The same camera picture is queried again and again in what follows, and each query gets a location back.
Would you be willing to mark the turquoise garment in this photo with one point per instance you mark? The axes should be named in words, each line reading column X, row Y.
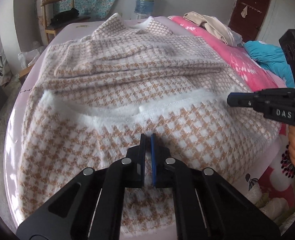
column 272, row 58

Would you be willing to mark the pink floral blanket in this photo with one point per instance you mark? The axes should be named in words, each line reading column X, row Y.
column 270, row 183

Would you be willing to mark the black item on chair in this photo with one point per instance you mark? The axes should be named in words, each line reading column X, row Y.
column 65, row 16

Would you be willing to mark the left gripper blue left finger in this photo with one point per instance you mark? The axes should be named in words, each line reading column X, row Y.
column 141, row 161

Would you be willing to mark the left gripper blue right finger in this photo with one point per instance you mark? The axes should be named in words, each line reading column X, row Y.
column 153, row 159

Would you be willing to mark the wooden chair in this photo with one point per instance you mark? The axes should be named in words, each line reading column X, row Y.
column 51, row 29

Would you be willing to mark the beige cream clothes pile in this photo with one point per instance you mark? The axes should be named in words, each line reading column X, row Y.
column 215, row 27

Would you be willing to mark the beige white houndstooth sweater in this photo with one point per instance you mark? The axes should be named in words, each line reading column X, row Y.
column 137, row 104

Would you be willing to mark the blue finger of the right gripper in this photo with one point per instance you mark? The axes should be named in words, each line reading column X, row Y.
column 240, row 99

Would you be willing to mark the dark red door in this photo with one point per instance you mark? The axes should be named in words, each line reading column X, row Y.
column 247, row 18

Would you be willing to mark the lilac bed sheet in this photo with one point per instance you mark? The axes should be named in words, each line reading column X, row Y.
column 25, row 104

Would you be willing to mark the blue water jug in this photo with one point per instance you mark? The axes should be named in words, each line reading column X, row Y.
column 144, row 7

